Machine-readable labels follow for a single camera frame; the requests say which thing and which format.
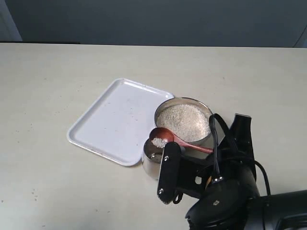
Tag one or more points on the white rectangular tray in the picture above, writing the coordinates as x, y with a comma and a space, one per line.
118, 123

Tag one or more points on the red-brown wooden spoon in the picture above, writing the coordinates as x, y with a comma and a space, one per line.
169, 136

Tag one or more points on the small steel cup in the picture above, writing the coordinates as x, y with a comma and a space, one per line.
152, 159

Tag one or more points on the steel bowl of rice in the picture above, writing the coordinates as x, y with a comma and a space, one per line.
186, 117

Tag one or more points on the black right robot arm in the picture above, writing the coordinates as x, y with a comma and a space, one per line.
286, 211

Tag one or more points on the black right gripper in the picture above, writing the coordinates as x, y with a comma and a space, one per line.
181, 174

